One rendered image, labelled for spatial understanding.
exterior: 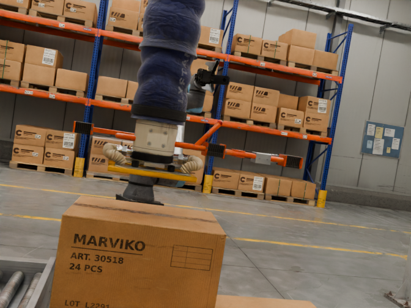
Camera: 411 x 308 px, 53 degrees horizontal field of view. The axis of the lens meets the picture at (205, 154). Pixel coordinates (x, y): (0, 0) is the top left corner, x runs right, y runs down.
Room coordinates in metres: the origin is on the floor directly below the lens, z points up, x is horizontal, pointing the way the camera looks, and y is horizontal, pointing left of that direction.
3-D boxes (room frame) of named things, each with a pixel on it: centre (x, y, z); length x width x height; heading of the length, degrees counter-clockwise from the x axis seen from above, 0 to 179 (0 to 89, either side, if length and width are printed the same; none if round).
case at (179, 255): (1.69, 0.20, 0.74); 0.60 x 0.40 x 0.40; 98
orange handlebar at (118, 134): (1.86, 0.05, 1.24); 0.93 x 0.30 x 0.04; 103
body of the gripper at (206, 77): (2.11, 0.06, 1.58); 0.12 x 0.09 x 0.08; 13
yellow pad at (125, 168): (1.60, 0.19, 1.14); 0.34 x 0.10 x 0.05; 103
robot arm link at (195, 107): (2.28, 0.11, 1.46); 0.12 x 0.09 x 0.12; 105
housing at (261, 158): (1.80, -0.24, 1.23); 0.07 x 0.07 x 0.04; 13
